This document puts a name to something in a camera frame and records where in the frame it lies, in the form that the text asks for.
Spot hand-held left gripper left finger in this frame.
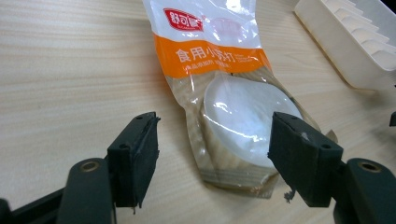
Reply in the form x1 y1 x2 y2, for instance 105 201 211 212
106 111 162 216

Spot clear orange-banded powder packet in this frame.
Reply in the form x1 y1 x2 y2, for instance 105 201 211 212
142 0 339 200

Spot white plastic slotted rack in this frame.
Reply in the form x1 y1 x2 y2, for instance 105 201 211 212
293 0 396 91

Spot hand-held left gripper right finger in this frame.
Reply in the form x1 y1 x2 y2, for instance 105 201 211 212
267 111 345 208

